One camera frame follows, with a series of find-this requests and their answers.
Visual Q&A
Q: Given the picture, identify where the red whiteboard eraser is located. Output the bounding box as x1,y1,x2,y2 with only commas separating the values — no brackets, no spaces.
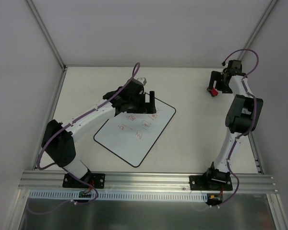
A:
207,88,218,97

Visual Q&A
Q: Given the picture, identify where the white whiteboard black rim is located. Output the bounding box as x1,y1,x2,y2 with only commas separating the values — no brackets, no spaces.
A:
94,99,176,168

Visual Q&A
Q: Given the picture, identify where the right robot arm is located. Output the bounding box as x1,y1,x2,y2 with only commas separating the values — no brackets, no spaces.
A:
204,60,264,190

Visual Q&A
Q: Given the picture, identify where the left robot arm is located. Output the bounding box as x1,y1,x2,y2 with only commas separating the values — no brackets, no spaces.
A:
42,80,156,187

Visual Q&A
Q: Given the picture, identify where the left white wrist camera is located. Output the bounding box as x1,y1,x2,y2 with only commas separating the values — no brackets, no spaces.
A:
136,78,147,86

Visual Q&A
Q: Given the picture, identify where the right aluminium frame post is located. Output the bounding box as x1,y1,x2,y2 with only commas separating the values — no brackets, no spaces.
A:
243,0,279,49

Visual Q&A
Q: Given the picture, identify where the aluminium frame post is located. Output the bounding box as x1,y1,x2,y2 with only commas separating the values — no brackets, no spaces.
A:
24,0,66,71
243,0,279,49

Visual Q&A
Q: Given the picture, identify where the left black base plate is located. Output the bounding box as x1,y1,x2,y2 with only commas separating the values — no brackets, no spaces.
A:
62,171,106,189

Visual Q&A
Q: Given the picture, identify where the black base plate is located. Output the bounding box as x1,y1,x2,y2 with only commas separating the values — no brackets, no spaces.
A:
189,175,233,191
62,171,106,189

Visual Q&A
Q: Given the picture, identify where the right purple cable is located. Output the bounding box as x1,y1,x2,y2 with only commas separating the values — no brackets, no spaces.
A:
206,49,260,210

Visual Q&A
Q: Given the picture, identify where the purple cable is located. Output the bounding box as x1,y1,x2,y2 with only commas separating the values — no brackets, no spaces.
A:
26,62,142,215
206,49,260,210

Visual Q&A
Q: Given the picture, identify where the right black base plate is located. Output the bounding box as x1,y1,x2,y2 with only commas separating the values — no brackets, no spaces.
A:
189,175,233,191

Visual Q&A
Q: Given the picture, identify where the left aluminium frame post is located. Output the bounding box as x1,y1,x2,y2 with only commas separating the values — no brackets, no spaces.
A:
24,0,66,71

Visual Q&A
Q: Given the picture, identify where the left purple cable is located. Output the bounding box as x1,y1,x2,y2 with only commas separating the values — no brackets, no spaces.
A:
26,62,142,215

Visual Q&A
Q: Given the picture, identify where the white slotted cable duct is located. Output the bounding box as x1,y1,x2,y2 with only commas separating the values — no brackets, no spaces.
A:
28,190,208,202

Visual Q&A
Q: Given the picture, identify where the aluminium mounting rail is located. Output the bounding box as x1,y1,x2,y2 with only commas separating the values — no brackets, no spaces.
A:
18,170,279,194

